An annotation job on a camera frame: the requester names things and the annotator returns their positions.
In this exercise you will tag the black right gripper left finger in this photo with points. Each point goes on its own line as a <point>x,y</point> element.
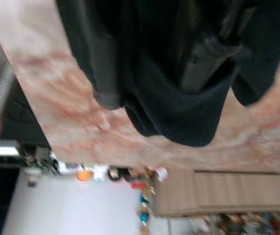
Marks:
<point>105,73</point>

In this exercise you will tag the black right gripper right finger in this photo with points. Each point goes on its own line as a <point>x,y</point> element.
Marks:
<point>208,61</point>

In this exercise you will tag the plain black knit garment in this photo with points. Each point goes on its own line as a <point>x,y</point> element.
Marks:
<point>174,117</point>

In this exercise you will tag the marble table with red edge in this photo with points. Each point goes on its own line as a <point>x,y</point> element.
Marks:
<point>56,85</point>

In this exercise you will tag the black TV cabinet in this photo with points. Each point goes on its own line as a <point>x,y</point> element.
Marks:
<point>24,117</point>

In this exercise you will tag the yellow and red ball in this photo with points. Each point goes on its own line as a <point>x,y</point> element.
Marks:
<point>84,176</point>

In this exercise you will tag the light wooden cabinet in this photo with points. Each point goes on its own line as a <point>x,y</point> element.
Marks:
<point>228,193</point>

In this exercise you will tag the blue and gold trophy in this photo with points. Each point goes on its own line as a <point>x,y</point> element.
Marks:
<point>145,210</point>

